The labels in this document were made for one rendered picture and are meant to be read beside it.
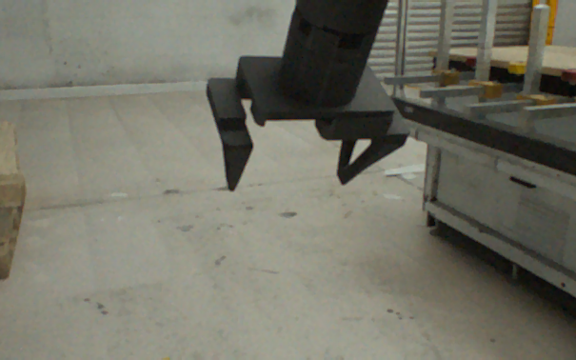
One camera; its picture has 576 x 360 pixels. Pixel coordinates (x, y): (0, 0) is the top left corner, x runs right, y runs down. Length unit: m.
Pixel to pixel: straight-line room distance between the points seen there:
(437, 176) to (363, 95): 2.60
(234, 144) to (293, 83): 0.06
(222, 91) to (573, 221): 2.06
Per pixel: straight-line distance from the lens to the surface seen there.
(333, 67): 0.38
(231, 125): 0.41
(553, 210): 2.45
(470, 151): 2.42
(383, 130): 0.43
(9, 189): 2.70
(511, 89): 2.36
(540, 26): 2.11
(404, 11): 2.77
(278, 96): 0.40
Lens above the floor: 1.14
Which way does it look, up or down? 18 degrees down
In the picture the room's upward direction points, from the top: straight up
